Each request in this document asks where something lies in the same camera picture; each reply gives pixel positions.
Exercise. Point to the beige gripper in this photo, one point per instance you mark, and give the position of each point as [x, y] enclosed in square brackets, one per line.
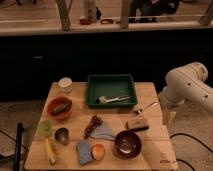
[168, 112]

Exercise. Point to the tan black eraser block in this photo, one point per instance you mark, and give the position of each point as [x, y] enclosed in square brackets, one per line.
[137, 125]

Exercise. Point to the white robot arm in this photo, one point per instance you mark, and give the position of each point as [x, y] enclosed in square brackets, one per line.
[185, 83]

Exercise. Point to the white paper cup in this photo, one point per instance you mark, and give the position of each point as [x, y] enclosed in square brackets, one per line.
[65, 84]

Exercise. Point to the small metal cup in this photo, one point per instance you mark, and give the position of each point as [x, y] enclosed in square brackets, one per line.
[62, 136]

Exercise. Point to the green plastic cup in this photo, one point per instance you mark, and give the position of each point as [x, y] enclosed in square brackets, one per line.
[45, 128]

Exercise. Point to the dark brown bowl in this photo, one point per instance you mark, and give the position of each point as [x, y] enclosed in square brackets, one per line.
[127, 145]

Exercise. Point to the green plastic tray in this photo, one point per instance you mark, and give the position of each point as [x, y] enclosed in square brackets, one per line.
[110, 86]

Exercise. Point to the white spoon in tray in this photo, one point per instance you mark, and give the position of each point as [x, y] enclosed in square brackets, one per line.
[105, 100]

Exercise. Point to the grey blue cloth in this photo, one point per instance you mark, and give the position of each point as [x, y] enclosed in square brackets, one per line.
[103, 132]

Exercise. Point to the brown pinecone stick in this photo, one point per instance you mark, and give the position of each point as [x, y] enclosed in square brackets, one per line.
[93, 124]

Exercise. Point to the orange bun toy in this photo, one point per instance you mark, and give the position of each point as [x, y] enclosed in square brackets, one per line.
[98, 151]

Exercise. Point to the blue sponge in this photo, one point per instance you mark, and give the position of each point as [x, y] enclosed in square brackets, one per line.
[84, 152]

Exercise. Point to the dark object in bowl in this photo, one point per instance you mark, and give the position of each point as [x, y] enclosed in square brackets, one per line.
[60, 108]

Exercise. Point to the orange bowl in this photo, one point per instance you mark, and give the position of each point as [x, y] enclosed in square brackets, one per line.
[63, 115]

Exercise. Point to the yellow banana toy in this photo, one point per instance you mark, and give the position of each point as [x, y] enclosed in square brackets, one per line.
[51, 156]

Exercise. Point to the red round object on shelf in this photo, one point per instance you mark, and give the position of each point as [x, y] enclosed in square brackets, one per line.
[84, 21]

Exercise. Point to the black pole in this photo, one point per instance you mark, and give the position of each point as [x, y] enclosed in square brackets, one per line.
[18, 146]

